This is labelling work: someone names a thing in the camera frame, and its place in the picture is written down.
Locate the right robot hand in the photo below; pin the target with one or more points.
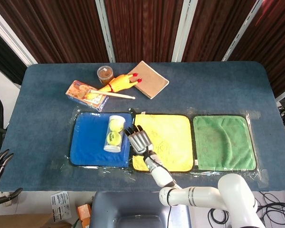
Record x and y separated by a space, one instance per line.
139 140

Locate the tennis ball tube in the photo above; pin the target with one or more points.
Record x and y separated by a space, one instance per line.
114 134

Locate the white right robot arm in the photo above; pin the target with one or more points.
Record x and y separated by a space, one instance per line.
199 190

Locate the yellow cloth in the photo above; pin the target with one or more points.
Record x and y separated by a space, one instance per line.
171 140

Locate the blue cloth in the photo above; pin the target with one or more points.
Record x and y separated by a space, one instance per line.
90 142

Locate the wooden drumstick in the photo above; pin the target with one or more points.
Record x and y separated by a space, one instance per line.
118 94

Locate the brown cardboard box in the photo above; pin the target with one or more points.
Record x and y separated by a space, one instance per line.
21 221

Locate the yellow rubber chicken toy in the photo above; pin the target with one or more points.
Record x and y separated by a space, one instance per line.
116 84

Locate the brown spiral notebook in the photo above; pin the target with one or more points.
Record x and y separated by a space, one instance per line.
149 80

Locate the white printed paper sheet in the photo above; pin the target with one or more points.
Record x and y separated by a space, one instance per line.
60 204

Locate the grey plastic chair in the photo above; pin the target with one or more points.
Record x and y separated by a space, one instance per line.
133 211

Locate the clear round jar brown contents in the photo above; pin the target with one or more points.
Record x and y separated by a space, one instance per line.
105 74

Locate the biscuit box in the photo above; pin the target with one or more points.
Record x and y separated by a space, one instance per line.
78 91

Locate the green cloth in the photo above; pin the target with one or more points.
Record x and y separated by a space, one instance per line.
223 142

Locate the orange box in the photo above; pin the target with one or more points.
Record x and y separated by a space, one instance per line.
84 211

